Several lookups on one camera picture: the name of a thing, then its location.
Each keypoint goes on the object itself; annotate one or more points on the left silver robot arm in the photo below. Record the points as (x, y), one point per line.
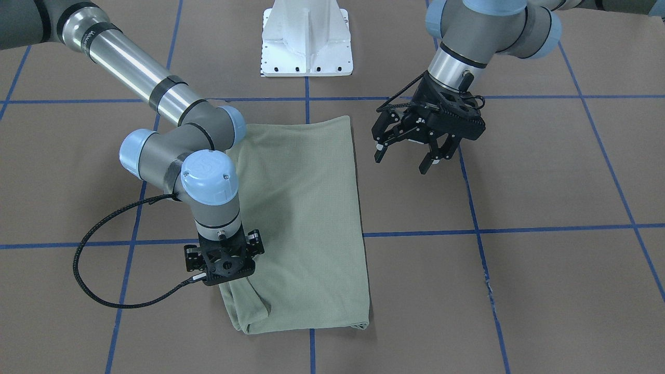
(470, 33)

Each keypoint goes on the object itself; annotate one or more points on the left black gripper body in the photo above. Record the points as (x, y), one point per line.
(414, 117)

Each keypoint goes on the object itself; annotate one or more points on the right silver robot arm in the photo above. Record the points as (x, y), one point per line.
(64, 117)

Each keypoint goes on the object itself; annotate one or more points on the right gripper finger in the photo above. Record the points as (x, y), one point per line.
(254, 243)
(194, 260)

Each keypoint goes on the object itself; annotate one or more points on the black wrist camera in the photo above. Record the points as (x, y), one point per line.
(463, 109)
(221, 267)

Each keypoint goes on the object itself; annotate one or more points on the olive green long-sleeve shirt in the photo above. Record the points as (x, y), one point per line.
(298, 188)

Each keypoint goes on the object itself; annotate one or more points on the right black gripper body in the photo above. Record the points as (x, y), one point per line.
(191, 255)

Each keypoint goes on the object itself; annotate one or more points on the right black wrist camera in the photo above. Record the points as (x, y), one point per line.
(221, 267)

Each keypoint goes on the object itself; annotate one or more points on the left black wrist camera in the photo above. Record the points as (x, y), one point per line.
(463, 109)

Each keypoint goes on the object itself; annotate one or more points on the white camera mast with base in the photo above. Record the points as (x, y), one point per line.
(306, 39)

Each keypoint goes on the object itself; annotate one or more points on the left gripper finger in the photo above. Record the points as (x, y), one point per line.
(388, 129)
(437, 153)

